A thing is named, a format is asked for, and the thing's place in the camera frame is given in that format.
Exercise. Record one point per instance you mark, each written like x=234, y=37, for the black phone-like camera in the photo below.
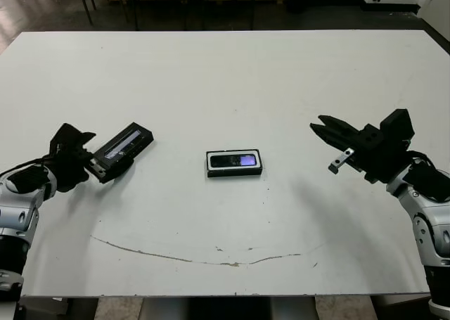
x=225, y=160

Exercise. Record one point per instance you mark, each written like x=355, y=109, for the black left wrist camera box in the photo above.
x=68, y=135

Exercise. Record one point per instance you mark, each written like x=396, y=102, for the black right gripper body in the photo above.
x=379, y=158

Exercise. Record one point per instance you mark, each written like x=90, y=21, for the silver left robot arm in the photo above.
x=21, y=207

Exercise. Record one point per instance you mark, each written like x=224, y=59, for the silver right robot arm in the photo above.
x=432, y=221

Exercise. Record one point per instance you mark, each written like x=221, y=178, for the black box base white insert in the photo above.
x=233, y=173

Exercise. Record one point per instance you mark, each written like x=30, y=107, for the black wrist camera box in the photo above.
x=397, y=124
x=68, y=135

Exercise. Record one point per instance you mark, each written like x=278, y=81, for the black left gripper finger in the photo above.
x=116, y=172

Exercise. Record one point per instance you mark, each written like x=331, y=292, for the black box lid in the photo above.
x=140, y=137

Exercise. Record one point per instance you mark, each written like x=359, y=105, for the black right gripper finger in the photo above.
x=328, y=137
x=341, y=128

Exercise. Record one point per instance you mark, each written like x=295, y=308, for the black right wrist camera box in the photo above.
x=397, y=124

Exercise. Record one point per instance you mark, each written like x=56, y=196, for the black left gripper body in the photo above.
x=70, y=169

